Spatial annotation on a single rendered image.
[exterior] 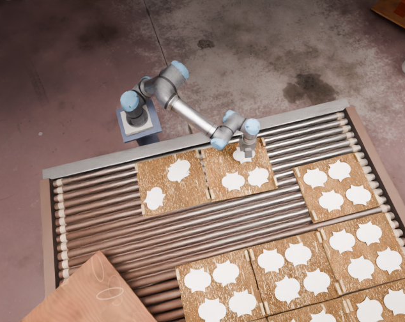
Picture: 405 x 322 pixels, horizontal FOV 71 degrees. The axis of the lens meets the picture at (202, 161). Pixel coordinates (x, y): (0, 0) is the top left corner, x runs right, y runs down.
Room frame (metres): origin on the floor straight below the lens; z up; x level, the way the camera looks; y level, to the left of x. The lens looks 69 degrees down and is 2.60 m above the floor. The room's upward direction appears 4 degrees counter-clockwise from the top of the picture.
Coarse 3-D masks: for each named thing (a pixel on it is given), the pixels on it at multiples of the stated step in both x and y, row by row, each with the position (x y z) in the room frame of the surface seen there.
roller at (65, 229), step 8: (360, 152) 0.63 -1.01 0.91; (280, 176) 0.50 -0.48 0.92; (288, 176) 0.50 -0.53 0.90; (136, 208) 0.36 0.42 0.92; (104, 216) 0.33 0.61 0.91; (112, 216) 0.32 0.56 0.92; (120, 216) 0.32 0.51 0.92; (128, 216) 0.32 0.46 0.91; (72, 224) 0.29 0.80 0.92; (80, 224) 0.28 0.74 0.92; (88, 224) 0.28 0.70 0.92; (96, 224) 0.28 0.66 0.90; (56, 232) 0.25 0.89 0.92; (64, 232) 0.25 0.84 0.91
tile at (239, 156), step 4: (236, 148) 0.70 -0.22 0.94; (236, 152) 0.67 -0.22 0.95; (240, 152) 0.67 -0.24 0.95; (252, 152) 0.66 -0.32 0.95; (236, 156) 0.64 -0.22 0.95; (240, 156) 0.64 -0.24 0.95; (244, 156) 0.64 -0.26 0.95; (252, 156) 0.64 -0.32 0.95; (236, 160) 0.62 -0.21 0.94; (240, 160) 0.61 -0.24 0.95; (244, 160) 0.61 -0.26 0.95; (248, 160) 0.61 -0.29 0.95
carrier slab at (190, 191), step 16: (160, 160) 0.65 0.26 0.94; (176, 160) 0.64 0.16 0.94; (192, 160) 0.64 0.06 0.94; (144, 176) 0.55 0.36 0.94; (160, 176) 0.54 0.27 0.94; (192, 176) 0.53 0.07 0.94; (144, 192) 0.45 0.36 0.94; (176, 192) 0.44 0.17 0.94; (192, 192) 0.43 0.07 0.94; (160, 208) 0.35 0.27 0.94; (176, 208) 0.34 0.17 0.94
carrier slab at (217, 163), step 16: (256, 144) 0.72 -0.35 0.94; (208, 160) 0.63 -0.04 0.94; (224, 160) 0.62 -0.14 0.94; (256, 160) 0.61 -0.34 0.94; (208, 176) 0.52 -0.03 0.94; (224, 176) 0.52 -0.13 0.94; (272, 176) 0.50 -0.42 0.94; (224, 192) 0.42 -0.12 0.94; (240, 192) 0.41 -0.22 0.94; (256, 192) 0.40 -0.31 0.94
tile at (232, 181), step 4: (236, 172) 0.53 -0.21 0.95; (228, 176) 0.51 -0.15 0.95; (232, 176) 0.51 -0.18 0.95; (236, 176) 0.51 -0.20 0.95; (240, 176) 0.51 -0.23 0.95; (224, 180) 0.49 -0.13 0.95; (228, 180) 0.49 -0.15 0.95; (232, 180) 0.49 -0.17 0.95; (236, 180) 0.49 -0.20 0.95; (240, 180) 0.48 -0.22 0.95; (244, 180) 0.48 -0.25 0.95; (224, 184) 0.47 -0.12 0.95; (228, 184) 0.46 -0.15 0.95; (232, 184) 0.46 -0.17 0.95; (236, 184) 0.46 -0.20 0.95; (240, 184) 0.46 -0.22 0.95; (228, 188) 0.44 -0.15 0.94; (232, 188) 0.44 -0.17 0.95; (236, 188) 0.43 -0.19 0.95
